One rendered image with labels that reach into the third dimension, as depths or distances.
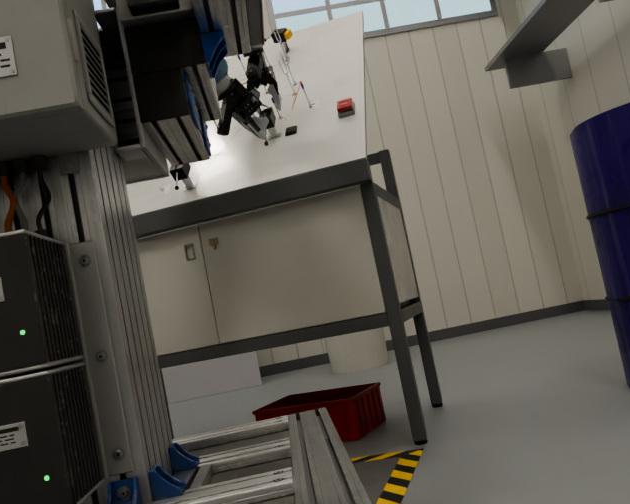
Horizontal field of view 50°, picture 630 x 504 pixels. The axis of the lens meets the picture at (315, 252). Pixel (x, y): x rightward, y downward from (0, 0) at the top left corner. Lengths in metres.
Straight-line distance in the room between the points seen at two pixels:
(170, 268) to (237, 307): 0.27
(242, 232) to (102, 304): 1.17
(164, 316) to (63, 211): 1.24
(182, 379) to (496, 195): 2.85
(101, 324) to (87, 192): 0.20
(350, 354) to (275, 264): 2.30
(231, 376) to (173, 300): 2.53
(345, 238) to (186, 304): 0.57
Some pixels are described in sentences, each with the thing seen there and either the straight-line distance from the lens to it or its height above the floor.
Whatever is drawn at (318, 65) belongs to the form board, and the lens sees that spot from 2.64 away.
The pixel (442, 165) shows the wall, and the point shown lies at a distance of 5.61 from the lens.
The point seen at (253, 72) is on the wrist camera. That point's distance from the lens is 2.24.
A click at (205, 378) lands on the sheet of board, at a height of 0.12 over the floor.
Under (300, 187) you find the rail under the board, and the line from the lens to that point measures 2.08.
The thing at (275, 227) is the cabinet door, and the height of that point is 0.73.
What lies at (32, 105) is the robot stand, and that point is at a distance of 0.91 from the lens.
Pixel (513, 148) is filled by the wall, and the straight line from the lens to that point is 5.81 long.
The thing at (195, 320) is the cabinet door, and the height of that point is 0.49.
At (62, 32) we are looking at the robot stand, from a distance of 0.93.
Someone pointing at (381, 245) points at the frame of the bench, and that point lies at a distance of 2.05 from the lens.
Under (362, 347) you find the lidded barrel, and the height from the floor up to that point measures 0.14.
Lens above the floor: 0.47
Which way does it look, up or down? 4 degrees up
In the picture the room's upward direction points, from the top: 11 degrees counter-clockwise
